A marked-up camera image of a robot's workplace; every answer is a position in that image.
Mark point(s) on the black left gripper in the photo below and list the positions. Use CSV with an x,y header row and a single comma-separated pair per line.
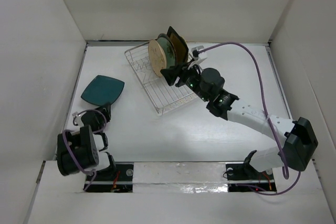
x,y
105,108

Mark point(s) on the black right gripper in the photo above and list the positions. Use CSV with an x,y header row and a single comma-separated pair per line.
x,y
170,74

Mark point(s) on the teal square plate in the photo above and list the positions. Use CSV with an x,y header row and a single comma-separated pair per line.
x,y
102,90

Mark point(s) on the beige round leaf plate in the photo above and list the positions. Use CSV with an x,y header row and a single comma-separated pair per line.
x,y
157,57

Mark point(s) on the light green flower plate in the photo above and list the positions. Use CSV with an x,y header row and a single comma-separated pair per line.
x,y
170,58

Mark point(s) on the black and amber square plate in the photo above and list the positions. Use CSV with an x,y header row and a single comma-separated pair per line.
x,y
180,50

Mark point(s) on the round woven bamboo plate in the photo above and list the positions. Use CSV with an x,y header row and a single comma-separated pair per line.
x,y
185,44

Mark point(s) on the dark teal round plate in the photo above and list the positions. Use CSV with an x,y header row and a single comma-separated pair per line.
x,y
165,42

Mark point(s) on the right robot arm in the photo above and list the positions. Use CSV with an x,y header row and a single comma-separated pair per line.
x,y
296,140

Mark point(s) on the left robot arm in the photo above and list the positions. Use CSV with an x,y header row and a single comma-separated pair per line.
x,y
85,150

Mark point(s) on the wire dish rack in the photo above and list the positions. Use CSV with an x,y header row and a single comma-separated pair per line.
x,y
162,96

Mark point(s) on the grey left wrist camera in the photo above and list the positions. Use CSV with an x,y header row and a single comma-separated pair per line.
x,y
76,121

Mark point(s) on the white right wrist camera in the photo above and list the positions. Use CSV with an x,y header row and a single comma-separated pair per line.
x,y
197,56

